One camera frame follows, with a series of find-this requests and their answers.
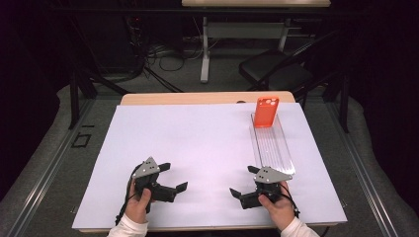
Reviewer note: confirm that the orange phone case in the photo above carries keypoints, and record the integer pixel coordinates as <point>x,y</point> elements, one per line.
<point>266,113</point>

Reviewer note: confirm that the person's left hand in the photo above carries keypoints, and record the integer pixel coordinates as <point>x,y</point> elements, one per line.
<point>136,207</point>

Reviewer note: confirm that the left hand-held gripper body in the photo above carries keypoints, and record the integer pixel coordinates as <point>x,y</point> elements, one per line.
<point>146,169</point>

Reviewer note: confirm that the black horizontal metal bar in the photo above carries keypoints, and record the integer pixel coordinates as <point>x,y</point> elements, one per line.
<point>131,11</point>

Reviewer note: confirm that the grey metal floor rail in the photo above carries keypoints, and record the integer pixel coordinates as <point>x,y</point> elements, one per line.
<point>46,174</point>
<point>367,184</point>

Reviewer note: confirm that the black metal stand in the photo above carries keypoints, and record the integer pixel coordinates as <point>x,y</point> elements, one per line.
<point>74,105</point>

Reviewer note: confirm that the black folding chair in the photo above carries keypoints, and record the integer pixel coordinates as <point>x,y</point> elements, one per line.
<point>276,70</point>

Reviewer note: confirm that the white-legged desk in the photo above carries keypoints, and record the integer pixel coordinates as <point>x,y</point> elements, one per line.
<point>205,59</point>

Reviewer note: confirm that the white table mat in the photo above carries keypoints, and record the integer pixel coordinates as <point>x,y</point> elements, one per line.
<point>197,138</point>

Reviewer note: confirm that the clear plastic tray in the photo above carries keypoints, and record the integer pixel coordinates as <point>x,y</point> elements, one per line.
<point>273,148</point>

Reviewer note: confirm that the person's right hand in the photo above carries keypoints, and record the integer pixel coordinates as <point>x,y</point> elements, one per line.
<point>280,210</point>

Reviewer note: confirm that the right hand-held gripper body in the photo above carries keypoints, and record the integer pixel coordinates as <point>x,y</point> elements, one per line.
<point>271,175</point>

